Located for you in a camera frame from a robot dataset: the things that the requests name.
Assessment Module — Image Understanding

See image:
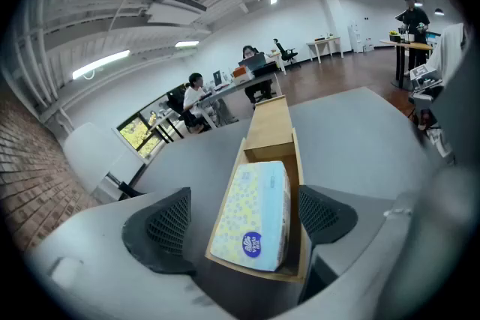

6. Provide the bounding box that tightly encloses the window with black frame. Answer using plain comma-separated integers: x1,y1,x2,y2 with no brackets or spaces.
116,109,177,161

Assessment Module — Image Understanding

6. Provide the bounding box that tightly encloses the orange and white box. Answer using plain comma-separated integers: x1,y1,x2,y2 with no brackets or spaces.
231,66,256,82

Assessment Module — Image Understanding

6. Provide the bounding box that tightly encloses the dark laptop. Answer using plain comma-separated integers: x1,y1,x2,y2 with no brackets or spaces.
238,52,268,73

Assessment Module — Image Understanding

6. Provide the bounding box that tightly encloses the long wooden box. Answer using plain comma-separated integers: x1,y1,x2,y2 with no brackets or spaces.
204,94,314,284

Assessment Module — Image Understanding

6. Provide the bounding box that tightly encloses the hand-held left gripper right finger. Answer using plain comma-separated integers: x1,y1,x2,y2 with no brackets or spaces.
298,184,359,307

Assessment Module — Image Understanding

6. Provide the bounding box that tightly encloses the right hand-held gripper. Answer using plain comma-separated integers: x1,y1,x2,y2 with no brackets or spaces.
407,63,455,165

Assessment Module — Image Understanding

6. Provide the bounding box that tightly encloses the white water dispenser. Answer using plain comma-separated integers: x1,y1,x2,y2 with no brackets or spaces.
346,21,365,54

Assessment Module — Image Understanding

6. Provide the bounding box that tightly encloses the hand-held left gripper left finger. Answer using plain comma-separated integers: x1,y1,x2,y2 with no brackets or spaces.
121,187,197,277

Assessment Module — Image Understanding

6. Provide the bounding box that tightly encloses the white table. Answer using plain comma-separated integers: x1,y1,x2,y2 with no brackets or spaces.
306,35,345,64

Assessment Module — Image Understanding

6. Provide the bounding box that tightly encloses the ceiling air conditioner unit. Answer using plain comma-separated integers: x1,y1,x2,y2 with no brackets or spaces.
145,0,209,26

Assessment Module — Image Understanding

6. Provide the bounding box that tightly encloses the round wooden standing table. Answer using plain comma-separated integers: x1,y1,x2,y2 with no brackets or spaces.
379,39,434,90

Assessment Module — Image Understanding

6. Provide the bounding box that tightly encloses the long grey office desk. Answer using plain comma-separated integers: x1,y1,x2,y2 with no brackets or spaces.
196,71,283,130

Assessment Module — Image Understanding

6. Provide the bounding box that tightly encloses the black office chair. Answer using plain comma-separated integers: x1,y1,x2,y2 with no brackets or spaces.
165,82,196,134
272,37,302,69

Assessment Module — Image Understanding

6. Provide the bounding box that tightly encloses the patterned yellow-blue tissue pack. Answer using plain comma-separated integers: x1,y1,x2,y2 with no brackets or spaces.
208,160,292,273

